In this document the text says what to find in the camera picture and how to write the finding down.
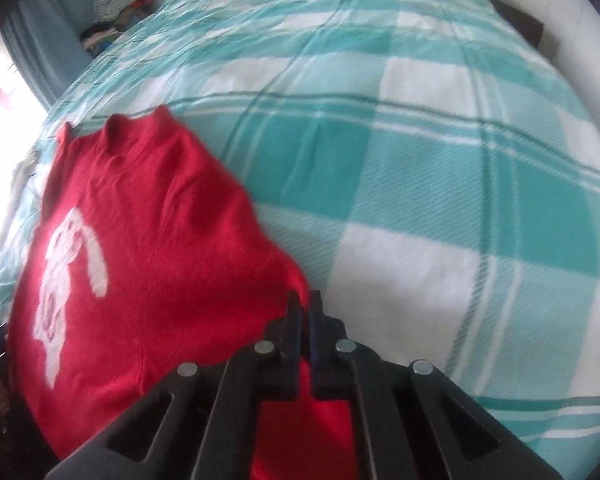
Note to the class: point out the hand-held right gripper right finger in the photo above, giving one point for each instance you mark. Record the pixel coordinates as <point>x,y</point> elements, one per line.
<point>316,355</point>

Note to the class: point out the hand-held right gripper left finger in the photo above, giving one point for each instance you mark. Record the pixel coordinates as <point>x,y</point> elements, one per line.
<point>295,347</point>

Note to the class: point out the red knitted sweater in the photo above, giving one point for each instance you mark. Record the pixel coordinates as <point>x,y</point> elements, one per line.
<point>180,240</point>

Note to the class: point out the pile of mixed clothes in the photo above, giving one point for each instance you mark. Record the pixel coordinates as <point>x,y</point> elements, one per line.
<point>117,15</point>

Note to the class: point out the teal white plaid blanket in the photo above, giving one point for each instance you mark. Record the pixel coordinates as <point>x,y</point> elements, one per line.
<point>405,170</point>

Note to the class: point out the blue curtain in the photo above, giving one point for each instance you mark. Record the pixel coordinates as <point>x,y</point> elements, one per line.
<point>45,35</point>

